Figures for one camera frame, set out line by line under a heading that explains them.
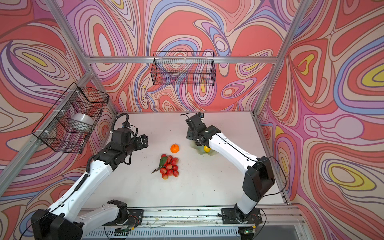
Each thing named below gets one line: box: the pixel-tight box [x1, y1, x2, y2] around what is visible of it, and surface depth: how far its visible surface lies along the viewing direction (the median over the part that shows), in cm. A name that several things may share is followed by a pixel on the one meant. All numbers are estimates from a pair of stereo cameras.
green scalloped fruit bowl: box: [190, 139, 217, 156], surface depth 100 cm
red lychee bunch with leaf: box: [151, 154, 179, 180], surface depth 87 cm
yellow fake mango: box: [203, 145, 212, 153], surface depth 97 cm
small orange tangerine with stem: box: [170, 143, 180, 154], surface depth 98 cm
